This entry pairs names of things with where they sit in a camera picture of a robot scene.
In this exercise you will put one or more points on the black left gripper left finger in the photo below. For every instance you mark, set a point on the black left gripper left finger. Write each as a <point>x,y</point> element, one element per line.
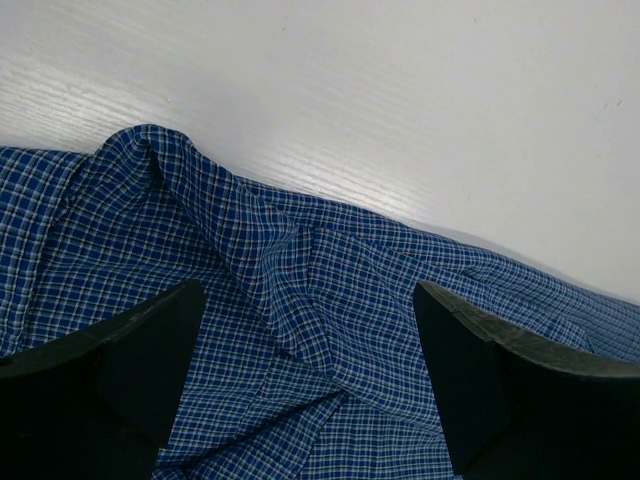
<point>100,403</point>

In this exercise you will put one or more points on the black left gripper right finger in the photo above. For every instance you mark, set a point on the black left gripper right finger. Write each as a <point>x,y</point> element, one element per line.
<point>515,405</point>

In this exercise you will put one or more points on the blue plaid long sleeve shirt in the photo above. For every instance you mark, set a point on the blue plaid long sleeve shirt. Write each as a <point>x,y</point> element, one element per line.
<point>308,363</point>

